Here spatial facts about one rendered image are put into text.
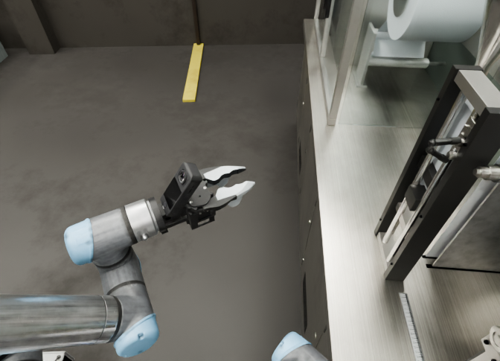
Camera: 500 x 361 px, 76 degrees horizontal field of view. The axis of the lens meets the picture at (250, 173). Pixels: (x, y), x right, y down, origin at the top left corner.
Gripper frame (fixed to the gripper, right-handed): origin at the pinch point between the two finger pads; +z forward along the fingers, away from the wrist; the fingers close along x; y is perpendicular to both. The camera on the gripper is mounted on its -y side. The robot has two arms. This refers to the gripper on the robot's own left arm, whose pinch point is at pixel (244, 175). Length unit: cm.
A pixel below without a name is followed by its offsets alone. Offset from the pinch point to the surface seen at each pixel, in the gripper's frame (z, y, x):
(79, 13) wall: -11, 137, -384
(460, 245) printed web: 47, 18, 31
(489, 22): 69, -18, -5
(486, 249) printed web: 53, 19, 35
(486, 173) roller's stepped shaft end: 31.4, -14.1, 26.0
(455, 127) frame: 38.8, -11.9, 14.9
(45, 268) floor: -84, 136, -78
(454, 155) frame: 30.6, -13.2, 20.5
